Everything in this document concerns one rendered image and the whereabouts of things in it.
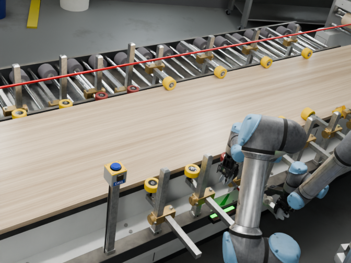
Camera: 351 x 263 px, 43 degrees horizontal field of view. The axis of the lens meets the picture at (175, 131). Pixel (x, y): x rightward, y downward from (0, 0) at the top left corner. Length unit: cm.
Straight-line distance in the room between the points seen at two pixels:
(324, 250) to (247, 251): 197
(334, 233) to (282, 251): 210
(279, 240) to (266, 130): 39
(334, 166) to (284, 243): 40
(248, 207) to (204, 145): 104
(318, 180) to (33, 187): 128
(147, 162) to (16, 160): 66
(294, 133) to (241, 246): 42
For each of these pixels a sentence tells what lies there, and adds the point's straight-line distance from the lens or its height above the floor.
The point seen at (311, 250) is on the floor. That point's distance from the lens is 346.
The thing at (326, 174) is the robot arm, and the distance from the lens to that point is 188.
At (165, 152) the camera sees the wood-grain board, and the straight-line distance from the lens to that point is 244.
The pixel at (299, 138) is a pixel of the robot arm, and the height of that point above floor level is 157.
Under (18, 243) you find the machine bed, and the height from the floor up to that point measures 74.
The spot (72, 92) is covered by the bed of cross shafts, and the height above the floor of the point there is 71.
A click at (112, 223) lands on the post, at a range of 202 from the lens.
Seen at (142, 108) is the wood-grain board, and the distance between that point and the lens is 277.
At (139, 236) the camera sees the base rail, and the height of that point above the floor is 70.
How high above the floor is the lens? 241
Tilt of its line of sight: 35 degrees down
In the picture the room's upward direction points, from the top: 10 degrees clockwise
